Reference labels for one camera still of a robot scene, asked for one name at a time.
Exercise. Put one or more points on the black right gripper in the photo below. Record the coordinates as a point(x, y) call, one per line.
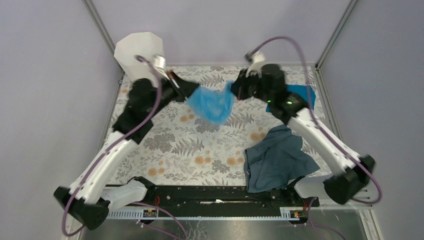
point(241, 84)

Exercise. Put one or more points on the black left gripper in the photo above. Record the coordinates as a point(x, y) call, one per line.
point(180, 86)

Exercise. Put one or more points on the blue plastic trash bag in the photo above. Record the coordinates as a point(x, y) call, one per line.
point(215, 107)

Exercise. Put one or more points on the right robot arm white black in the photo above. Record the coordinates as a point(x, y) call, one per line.
point(350, 171)

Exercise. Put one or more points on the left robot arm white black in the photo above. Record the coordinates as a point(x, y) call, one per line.
point(86, 199)

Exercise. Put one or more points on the white paper trash bin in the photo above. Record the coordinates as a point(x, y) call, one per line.
point(145, 44)

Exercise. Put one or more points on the teal folded cloth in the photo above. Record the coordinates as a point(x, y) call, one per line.
point(293, 98)

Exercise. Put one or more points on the floral patterned table mat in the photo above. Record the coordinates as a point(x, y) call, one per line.
point(183, 149)

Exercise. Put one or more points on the grey-blue crumpled cloth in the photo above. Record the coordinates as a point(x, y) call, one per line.
point(276, 160)

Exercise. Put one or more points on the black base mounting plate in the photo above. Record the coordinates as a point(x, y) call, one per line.
point(225, 201)

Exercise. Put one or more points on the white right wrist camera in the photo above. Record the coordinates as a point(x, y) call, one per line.
point(256, 61)

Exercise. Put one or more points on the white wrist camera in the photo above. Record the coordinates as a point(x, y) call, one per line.
point(256, 61)
point(159, 64)

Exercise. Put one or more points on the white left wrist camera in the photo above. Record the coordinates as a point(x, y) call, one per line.
point(159, 64)

